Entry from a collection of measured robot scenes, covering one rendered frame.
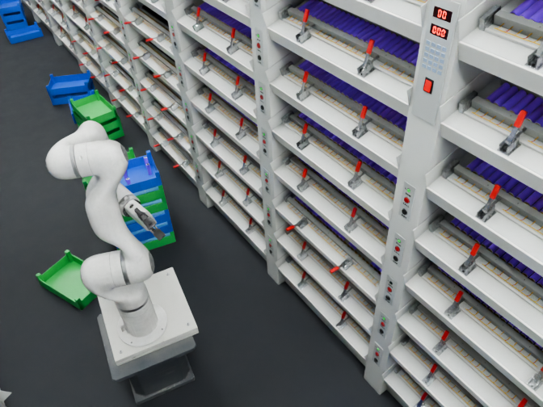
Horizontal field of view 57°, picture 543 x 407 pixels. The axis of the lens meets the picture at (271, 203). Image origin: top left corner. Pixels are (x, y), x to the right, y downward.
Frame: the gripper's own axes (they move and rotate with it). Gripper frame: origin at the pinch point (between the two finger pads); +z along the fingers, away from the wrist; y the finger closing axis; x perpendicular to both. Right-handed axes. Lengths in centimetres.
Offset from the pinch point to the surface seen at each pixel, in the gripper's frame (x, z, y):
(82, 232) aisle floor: 22, -87, 73
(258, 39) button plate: -65, 1, -40
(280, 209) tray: -43, 16, 27
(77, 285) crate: 41, -54, 63
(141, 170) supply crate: -20, -63, 41
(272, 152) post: -51, 10, 0
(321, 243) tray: -41, 41, 23
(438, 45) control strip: -61, 67, -73
